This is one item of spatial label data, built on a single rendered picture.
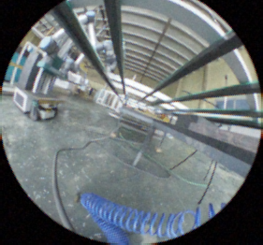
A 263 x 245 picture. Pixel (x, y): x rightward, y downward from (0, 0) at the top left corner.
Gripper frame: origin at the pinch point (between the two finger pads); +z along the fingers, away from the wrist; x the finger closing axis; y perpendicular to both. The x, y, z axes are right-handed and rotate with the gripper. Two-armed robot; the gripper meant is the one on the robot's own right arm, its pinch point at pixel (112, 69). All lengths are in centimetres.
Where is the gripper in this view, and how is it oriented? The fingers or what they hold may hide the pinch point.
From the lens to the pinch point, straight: 104.0
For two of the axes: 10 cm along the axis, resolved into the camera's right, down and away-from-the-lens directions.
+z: 1.2, 7.6, 6.4
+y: -1.5, -6.3, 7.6
